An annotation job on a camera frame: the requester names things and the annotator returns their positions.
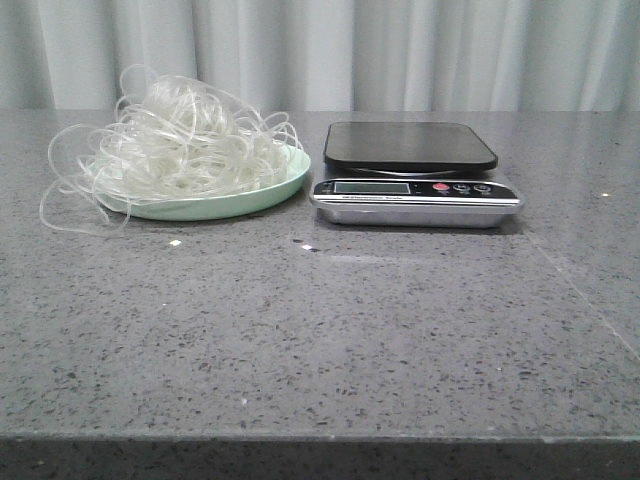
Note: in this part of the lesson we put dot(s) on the white vermicelli noodle bundle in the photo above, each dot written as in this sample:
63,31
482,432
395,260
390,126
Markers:
172,138

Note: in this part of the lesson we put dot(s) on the black silver kitchen scale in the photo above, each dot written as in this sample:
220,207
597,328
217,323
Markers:
411,174

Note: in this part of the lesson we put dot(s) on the pale green round plate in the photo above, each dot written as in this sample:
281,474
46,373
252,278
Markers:
222,207

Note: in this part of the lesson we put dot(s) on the white pleated curtain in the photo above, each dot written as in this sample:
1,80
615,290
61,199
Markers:
330,55

